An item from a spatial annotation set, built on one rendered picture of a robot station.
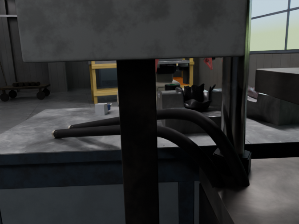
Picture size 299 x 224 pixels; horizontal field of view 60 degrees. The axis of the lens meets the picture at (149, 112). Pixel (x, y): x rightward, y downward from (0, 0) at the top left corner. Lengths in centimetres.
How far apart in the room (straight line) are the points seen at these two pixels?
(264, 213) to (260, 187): 10
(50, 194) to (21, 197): 9
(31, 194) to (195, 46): 75
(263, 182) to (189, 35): 42
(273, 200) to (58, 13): 51
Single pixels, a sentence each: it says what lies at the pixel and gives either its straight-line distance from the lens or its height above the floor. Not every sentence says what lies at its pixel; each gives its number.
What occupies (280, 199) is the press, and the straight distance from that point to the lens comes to 61.
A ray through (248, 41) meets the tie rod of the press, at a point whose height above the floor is 110.
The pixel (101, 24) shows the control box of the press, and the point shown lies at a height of 112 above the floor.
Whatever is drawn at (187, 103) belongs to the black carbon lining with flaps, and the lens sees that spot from 103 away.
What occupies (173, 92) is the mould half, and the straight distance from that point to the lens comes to 104.
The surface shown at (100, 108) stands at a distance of 128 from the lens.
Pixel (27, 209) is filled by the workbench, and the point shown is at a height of 60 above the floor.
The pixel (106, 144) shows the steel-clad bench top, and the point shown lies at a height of 80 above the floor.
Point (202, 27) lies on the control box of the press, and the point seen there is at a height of 111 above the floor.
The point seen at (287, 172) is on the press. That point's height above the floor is 79.
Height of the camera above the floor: 107
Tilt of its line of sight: 12 degrees down
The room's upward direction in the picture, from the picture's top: 2 degrees counter-clockwise
